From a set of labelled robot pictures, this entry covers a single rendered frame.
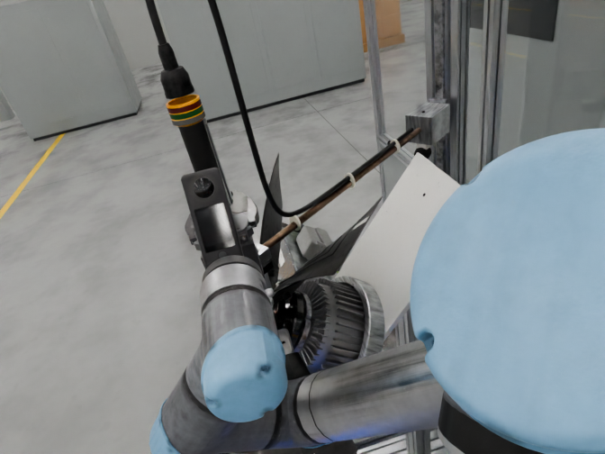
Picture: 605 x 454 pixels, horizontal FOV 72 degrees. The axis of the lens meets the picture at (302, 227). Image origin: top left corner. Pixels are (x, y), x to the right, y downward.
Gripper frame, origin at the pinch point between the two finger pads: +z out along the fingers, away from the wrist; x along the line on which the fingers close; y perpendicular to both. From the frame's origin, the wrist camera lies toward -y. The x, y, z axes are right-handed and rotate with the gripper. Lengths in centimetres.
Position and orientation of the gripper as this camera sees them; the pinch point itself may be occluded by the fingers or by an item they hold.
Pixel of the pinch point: (219, 195)
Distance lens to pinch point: 65.9
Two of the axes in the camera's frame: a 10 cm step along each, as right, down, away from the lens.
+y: 1.9, 8.2, 5.4
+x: 9.6, -2.8, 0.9
